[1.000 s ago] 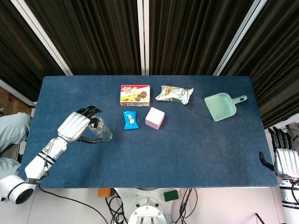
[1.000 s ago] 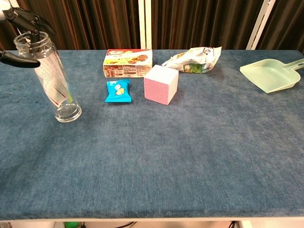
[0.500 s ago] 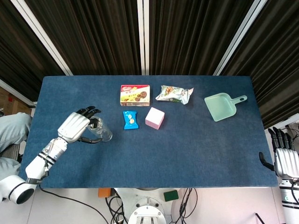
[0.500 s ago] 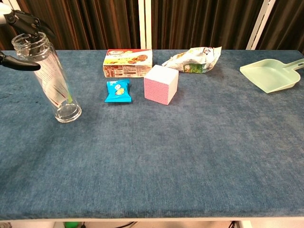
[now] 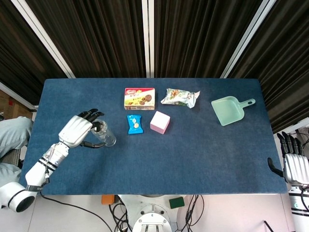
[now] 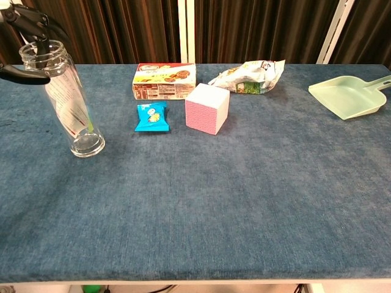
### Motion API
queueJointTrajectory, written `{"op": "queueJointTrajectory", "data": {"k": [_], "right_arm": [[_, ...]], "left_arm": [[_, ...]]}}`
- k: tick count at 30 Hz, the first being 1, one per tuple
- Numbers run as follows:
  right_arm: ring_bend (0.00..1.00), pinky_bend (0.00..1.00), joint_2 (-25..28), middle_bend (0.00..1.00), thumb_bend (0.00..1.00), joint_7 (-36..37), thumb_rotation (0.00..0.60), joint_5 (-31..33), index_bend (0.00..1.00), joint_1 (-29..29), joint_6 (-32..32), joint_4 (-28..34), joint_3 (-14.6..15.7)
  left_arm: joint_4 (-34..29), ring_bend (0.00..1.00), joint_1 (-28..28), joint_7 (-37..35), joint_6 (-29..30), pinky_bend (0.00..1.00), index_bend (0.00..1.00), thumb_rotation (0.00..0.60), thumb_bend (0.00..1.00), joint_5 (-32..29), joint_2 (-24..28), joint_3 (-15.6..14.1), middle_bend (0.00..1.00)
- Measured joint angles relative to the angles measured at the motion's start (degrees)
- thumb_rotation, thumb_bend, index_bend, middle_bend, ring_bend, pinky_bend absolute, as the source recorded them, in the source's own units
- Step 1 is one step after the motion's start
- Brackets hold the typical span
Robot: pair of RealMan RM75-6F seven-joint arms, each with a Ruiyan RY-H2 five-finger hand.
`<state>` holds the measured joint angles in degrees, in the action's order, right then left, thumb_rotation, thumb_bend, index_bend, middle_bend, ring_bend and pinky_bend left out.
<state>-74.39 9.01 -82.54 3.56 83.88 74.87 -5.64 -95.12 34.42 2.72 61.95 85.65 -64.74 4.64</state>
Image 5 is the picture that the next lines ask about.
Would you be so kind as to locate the white frame post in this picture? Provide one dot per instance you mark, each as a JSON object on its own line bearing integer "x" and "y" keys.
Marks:
{"x": 43, "y": 38}
{"x": 292, "y": 126}
{"x": 17, "y": 95}
{"x": 148, "y": 36}
{"x": 251, "y": 38}

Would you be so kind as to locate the dark brown curtain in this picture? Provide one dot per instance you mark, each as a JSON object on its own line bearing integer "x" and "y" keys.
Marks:
{"x": 103, "y": 36}

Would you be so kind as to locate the orange box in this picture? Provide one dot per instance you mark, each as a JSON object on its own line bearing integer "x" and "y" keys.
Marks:
{"x": 108, "y": 199}

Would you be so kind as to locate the blue table cloth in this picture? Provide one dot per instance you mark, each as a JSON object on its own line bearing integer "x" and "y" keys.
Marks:
{"x": 181, "y": 159}

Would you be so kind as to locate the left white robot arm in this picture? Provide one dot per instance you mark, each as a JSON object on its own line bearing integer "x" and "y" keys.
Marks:
{"x": 36, "y": 174}

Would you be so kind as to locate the person in light jeans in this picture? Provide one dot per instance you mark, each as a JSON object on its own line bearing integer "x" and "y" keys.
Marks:
{"x": 14, "y": 133}

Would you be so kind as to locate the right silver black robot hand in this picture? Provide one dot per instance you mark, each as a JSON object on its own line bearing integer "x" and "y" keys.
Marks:
{"x": 295, "y": 166}

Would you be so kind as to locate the transparent glass bottle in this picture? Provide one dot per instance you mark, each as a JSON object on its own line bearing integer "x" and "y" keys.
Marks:
{"x": 108, "y": 137}

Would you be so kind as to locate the dark green box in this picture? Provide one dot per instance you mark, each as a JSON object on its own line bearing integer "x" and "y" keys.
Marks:
{"x": 176, "y": 203}

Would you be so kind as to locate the red yellow biscuit box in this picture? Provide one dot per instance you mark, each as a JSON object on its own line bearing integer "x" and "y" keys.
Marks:
{"x": 139, "y": 99}

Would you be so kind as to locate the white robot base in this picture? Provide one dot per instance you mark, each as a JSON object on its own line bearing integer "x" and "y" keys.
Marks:
{"x": 152, "y": 215}

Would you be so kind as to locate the crumpled white snack bag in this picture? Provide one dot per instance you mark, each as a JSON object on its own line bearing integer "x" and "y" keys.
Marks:
{"x": 179, "y": 97}

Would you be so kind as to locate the blue snack packet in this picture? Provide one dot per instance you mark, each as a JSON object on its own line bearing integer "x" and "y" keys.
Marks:
{"x": 135, "y": 124}

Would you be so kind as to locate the mint green dustpan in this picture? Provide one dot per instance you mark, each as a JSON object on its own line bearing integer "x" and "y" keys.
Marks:
{"x": 227, "y": 111}

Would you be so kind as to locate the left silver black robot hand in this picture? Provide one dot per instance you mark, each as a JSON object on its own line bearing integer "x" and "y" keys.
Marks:
{"x": 74, "y": 130}

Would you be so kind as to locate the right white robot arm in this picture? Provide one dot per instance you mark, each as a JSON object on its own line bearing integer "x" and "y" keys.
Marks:
{"x": 299, "y": 207}

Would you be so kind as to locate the pink white cube box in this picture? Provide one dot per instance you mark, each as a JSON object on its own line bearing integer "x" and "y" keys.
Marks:
{"x": 159, "y": 122}

